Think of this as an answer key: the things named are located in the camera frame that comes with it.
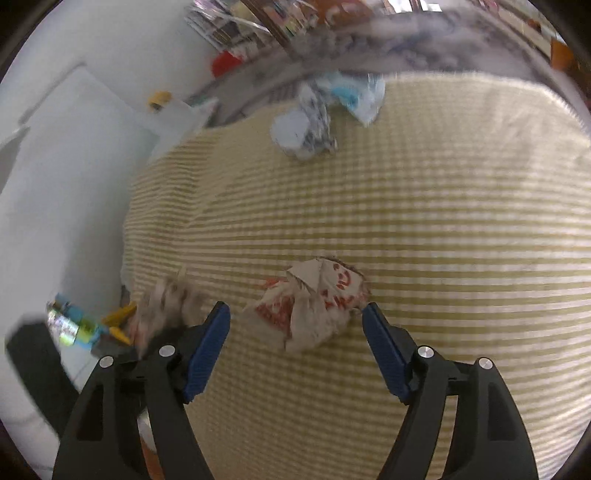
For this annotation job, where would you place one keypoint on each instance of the grey patterned tablecloth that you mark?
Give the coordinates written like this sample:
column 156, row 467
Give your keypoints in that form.
column 415, row 39

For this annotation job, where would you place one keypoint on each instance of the small yellow tape roll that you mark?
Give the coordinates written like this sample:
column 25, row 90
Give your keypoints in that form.
column 159, row 100

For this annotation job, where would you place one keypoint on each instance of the crumpled white grey wrapper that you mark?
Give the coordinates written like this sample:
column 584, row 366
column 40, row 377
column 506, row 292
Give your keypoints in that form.
column 300, row 129

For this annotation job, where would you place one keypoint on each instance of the red print paper wrapper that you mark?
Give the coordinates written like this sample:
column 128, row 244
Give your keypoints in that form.
column 304, row 314

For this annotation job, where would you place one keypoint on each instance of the white magazine rack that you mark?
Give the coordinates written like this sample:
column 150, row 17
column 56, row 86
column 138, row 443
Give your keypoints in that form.
column 231, row 23

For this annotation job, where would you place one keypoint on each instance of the red bag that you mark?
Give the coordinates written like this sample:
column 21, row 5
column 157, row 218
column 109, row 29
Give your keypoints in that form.
column 226, row 63

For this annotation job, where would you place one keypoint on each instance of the white desk lamp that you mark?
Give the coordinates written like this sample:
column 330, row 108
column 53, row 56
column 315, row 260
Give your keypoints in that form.
column 184, row 117

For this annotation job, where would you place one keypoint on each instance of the yellow clip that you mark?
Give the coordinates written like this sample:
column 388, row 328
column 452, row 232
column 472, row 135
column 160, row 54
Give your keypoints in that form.
column 119, row 323

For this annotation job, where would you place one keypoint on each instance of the crumpled blue white plastic bag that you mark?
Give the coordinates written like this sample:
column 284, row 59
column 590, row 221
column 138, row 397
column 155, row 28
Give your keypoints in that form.
column 362, row 97

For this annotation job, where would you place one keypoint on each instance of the beige striped cloth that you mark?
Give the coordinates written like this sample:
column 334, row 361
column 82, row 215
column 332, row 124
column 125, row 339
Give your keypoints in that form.
column 415, row 207

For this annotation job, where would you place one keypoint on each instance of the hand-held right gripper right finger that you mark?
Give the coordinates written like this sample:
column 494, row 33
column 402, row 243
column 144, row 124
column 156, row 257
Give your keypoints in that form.
column 385, row 355

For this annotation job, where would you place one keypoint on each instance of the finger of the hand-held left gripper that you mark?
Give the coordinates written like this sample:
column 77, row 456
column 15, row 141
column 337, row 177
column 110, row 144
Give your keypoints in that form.
column 39, row 369

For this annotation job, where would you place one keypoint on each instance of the mottled wrapper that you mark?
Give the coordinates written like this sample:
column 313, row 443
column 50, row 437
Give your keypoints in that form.
column 166, row 309

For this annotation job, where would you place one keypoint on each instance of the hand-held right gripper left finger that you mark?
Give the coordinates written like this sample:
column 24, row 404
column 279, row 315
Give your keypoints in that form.
column 207, row 350

